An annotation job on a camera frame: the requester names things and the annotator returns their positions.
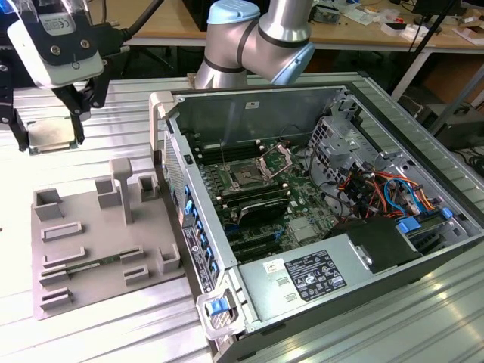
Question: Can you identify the black case label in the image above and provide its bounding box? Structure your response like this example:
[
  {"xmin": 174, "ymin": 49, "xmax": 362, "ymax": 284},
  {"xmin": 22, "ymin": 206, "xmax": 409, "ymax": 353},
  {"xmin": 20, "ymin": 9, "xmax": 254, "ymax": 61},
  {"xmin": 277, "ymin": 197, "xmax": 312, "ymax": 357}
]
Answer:
[{"xmin": 182, "ymin": 225, "xmax": 213, "ymax": 294}]

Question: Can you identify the CPU socket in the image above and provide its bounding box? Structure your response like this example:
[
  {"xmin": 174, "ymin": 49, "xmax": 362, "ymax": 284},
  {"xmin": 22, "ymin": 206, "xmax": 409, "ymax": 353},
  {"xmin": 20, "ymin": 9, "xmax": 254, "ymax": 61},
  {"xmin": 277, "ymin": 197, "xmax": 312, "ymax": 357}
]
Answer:
[{"xmin": 226, "ymin": 160, "xmax": 273, "ymax": 192}]

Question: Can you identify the metal socket cover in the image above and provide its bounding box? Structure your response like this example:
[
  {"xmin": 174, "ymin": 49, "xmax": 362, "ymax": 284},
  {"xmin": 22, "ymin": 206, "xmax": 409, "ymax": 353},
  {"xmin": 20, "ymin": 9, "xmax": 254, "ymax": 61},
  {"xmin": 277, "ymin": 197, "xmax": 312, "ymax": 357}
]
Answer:
[{"xmin": 259, "ymin": 143, "xmax": 295, "ymax": 179}]

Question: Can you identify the blue wire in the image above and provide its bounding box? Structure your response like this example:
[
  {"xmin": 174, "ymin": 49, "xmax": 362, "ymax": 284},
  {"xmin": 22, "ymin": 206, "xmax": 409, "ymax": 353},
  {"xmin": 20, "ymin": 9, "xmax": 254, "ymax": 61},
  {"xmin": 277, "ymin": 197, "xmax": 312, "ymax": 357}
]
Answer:
[{"xmin": 383, "ymin": 177, "xmax": 423, "ymax": 219}]

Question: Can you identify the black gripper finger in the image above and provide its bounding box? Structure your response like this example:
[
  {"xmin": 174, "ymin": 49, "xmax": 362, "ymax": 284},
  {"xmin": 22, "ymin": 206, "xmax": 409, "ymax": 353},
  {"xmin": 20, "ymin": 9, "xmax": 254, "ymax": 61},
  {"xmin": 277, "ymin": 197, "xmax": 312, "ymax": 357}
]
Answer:
[
  {"xmin": 0, "ymin": 62, "xmax": 30, "ymax": 153},
  {"xmin": 52, "ymin": 56, "xmax": 111, "ymax": 147}
]

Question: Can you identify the silver CPU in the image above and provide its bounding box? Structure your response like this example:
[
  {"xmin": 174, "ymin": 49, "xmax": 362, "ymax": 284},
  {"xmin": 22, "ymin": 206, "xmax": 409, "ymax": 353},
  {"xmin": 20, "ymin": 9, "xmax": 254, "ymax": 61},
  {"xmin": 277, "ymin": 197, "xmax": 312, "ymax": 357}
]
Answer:
[{"xmin": 26, "ymin": 119, "xmax": 83, "ymax": 154}]

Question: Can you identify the black expansion slot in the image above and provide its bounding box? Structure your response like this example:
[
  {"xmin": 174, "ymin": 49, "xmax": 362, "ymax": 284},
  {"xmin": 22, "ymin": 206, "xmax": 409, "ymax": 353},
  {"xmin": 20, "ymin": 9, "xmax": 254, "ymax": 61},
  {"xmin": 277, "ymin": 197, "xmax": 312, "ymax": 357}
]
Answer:
[
  {"xmin": 232, "ymin": 241, "xmax": 284, "ymax": 264},
  {"xmin": 226, "ymin": 226, "xmax": 281, "ymax": 250}
]

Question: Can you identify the black computer tower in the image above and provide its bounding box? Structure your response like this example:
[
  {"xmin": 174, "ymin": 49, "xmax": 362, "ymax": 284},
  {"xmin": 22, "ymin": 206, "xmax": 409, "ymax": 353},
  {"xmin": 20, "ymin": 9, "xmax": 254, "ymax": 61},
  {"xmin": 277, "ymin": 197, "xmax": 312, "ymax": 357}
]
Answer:
[{"xmin": 415, "ymin": 101, "xmax": 484, "ymax": 140}]

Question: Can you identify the small white box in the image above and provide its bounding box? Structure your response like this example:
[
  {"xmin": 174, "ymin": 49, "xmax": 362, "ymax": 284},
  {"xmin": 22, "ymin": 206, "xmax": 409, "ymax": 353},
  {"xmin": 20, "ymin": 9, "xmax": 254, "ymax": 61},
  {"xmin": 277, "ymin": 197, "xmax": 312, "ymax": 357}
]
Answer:
[{"xmin": 381, "ymin": 21, "xmax": 420, "ymax": 39}]

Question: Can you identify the green RAM stick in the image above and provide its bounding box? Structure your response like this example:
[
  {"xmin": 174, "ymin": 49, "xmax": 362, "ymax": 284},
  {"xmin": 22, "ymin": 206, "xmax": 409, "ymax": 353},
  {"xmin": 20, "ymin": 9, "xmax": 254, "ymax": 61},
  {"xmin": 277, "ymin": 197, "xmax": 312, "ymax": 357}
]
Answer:
[{"xmin": 64, "ymin": 253, "xmax": 129, "ymax": 271}]

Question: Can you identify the green motherboard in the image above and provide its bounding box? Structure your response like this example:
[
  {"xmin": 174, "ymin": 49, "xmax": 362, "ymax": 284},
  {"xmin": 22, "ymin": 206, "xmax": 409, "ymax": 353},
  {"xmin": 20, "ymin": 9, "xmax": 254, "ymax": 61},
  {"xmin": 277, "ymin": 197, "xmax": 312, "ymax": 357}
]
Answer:
[{"xmin": 188, "ymin": 139, "xmax": 334, "ymax": 265}]

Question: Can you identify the black graphics card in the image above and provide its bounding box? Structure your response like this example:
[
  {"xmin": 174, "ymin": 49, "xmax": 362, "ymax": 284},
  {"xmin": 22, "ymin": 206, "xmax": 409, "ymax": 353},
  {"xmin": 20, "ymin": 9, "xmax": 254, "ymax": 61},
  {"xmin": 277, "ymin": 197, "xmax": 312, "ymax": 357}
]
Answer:
[{"xmin": 225, "ymin": 196, "xmax": 291, "ymax": 232}]

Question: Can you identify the black fan duct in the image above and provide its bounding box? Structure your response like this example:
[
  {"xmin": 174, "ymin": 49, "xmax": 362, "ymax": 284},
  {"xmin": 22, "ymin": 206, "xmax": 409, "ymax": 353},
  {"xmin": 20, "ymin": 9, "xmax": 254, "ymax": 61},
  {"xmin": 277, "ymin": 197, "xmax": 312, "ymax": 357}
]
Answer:
[{"xmin": 324, "ymin": 217, "xmax": 424, "ymax": 276}]

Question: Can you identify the silver chipset heatsink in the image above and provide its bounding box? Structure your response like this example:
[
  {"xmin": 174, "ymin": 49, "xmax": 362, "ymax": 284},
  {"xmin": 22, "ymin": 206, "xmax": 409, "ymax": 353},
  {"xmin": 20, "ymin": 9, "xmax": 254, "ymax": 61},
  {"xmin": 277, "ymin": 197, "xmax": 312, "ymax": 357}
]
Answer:
[{"xmin": 287, "ymin": 217, "xmax": 319, "ymax": 244}]

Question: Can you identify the metal drive cage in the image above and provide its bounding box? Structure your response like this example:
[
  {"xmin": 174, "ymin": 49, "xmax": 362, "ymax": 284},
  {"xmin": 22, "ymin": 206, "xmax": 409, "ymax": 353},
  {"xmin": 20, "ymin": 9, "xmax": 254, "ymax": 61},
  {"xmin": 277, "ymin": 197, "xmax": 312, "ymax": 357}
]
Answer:
[{"xmin": 308, "ymin": 115, "xmax": 376, "ymax": 179}]

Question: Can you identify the red orange wire bundle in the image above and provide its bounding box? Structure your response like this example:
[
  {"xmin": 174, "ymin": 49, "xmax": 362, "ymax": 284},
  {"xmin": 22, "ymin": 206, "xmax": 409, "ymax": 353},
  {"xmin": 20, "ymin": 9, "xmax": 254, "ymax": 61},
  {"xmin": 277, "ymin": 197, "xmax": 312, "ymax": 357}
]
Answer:
[{"xmin": 338, "ymin": 168, "xmax": 386, "ymax": 207}]

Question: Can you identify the white handwritten sticker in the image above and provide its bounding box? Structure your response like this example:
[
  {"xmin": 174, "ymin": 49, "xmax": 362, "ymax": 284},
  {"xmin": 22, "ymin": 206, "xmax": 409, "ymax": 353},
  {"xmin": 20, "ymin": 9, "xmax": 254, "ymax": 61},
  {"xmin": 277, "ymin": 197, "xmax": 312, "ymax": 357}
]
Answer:
[{"xmin": 263, "ymin": 259, "xmax": 285, "ymax": 278}]

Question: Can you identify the open PC case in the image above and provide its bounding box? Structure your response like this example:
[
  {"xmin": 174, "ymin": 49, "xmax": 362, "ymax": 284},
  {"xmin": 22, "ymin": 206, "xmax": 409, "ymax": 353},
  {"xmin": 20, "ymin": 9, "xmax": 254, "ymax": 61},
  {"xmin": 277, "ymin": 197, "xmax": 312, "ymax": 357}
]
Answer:
[{"xmin": 148, "ymin": 82, "xmax": 484, "ymax": 363}]

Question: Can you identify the black framed desk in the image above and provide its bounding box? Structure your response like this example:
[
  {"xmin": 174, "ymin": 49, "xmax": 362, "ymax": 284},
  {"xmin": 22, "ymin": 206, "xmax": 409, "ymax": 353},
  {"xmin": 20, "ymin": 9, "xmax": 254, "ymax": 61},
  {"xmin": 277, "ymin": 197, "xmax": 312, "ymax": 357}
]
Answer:
[{"xmin": 124, "ymin": 0, "xmax": 484, "ymax": 101}]

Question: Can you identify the black camera cable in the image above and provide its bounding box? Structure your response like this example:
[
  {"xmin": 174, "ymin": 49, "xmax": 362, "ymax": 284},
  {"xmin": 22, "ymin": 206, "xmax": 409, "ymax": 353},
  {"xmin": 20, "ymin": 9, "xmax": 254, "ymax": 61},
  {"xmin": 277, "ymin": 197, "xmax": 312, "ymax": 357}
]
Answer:
[{"xmin": 92, "ymin": 0, "xmax": 164, "ymax": 43}]

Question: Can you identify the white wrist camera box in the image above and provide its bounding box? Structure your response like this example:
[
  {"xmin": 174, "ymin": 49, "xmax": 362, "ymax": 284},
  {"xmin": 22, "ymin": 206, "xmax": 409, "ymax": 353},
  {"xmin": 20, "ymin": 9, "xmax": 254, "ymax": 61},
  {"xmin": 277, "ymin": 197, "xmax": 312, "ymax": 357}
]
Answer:
[{"xmin": 6, "ymin": 14, "xmax": 106, "ymax": 91}]

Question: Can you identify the grey plastic parts rack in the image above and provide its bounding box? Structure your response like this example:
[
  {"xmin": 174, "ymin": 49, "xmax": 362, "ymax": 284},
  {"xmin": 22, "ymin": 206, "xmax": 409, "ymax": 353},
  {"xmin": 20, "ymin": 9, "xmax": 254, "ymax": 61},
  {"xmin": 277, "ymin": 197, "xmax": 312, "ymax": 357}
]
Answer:
[{"xmin": 31, "ymin": 157, "xmax": 187, "ymax": 321}]

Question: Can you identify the grey power supply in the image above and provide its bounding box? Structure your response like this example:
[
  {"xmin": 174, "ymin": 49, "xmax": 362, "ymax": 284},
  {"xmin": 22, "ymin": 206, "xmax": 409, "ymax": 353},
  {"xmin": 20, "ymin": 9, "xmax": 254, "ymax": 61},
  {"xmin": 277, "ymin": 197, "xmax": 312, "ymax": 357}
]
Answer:
[{"xmin": 234, "ymin": 231, "xmax": 375, "ymax": 325}]

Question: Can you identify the blue case latch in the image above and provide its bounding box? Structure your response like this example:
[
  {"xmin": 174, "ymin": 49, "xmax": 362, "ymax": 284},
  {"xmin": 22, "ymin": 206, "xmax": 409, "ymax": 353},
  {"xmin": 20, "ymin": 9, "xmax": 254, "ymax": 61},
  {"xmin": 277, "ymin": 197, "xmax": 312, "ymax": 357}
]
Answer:
[{"xmin": 206, "ymin": 297, "xmax": 227, "ymax": 315}]

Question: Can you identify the black RAM slot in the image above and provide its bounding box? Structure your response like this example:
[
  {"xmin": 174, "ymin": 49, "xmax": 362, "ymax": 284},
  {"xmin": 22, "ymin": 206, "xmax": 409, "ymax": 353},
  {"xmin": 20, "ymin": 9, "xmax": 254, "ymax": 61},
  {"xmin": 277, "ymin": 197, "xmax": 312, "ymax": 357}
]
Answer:
[
  {"xmin": 213, "ymin": 181, "xmax": 287, "ymax": 197},
  {"xmin": 219, "ymin": 188, "xmax": 290, "ymax": 208},
  {"xmin": 194, "ymin": 149, "xmax": 264, "ymax": 164},
  {"xmin": 191, "ymin": 140, "xmax": 262, "ymax": 152}
]

